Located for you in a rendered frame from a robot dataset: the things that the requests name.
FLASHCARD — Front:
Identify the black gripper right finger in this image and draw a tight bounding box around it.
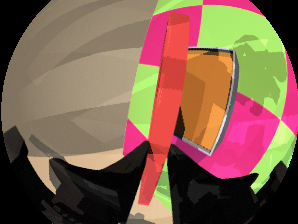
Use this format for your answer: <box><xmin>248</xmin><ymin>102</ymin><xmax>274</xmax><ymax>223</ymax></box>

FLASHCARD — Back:
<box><xmin>166</xmin><ymin>144</ymin><xmax>259</xmax><ymax>224</ymax></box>

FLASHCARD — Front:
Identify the red box lid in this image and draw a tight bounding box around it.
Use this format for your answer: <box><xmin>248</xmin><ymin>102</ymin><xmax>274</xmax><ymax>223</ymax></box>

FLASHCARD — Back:
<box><xmin>138</xmin><ymin>11</ymin><xmax>190</xmax><ymax>205</ymax></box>

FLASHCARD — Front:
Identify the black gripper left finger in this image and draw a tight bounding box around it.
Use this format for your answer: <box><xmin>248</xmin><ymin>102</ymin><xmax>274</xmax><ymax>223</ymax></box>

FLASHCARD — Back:
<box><xmin>49</xmin><ymin>141</ymin><xmax>149</xmax><ymax>224</ymax></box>

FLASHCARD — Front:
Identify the dark grey open box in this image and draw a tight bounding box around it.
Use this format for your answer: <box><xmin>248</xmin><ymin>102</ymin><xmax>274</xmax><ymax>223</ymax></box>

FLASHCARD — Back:
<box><xmin>173</xmin><ymin>47</ymin><xmax>239</xmax><ymax>156</ymax></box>

